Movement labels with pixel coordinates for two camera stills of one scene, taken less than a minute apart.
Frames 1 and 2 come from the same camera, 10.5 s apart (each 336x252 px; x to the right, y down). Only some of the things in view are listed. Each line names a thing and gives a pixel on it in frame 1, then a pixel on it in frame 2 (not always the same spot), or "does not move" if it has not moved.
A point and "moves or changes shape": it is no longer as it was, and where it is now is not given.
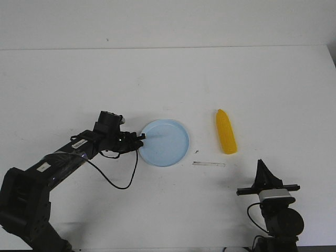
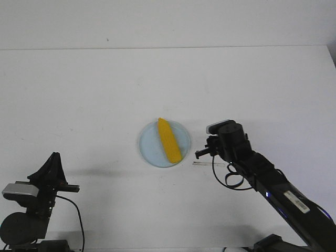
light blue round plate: [166, 143] does not move
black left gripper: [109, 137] to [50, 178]
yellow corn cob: [226, 133] moves or changes shape
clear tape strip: [203, 163] does not move
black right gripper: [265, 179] to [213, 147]
